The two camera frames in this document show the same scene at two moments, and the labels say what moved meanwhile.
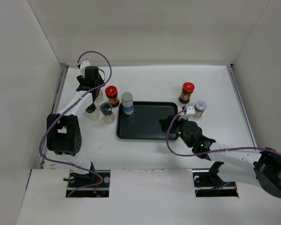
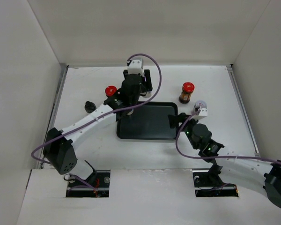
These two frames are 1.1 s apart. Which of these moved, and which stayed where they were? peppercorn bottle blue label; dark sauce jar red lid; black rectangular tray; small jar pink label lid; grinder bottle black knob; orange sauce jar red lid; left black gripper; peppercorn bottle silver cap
Moved: peppercorn bottle silver cap; peppercorn bottle blue label; left black gripper
Stayed: dark sauce jar red lid; grinder bottle black knob; black rectangular tray; orange sauce jar red lid; small jar pink label lid
